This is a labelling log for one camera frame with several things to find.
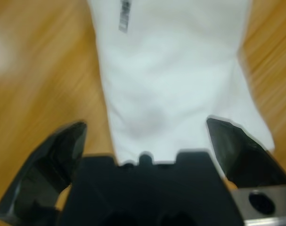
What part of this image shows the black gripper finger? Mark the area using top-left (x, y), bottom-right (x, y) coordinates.
top-left (205, 117), bottom-right (286, 189)
top-left (0, 121), bottom-right (88, 226)

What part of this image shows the white T-shirt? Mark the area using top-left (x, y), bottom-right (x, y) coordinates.
top-left (86, 0), bottom-right (276, 167)

